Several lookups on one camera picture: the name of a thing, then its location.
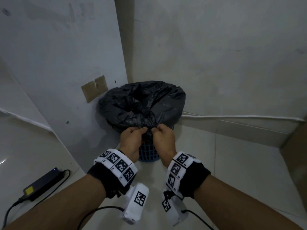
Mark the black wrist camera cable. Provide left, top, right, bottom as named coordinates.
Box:
left=181, top=209, right=214, bottom=230
left=76, top=206, right=125, bottom=230

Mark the blue plastic trash basket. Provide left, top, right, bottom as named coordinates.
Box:
left=138, top=126, right=175, bottom=163

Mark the white wrist camera unit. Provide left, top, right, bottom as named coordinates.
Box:
left=161, top=191, right=189, bottom=226
left=122, top=182, right=150, bottom=226

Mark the black wrist sleeve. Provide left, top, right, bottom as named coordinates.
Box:
left=87, top=162, right=131, bottom=199
left=179, top=161, right=211, bottom=199

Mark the white marker-tag wristband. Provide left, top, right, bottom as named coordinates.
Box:
left=93, top=149, right=138, bottom=188
left=165, top=151, right=197, bottom=192

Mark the white wall cable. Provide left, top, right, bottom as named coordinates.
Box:
left=181, top=112, right=305, bottom=122

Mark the brown tape patch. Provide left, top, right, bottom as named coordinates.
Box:
left=81, top=75, right=108, bottom=103

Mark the black power adapter cable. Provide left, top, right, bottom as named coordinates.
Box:
left=2, top=169, right=71, bottom=228

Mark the black garbage bag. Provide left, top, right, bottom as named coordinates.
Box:
left=98, top=80, right=186, bottom=143

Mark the person's left forearm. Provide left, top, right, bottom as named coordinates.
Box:
left=0, top=173, right=107, bottom=230

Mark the person's left hand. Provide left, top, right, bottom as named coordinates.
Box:
left=119, top=127, right=148, bottom=161

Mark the person's right hand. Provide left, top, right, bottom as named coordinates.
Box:
left=153, top=124, right=178, bottom=168

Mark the black power adapter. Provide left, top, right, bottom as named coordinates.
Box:
left=23, top=167, right=66, bottom=202

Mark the person's right forearm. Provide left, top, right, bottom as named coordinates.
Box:
left=193, top=175, right=298, bottom=230

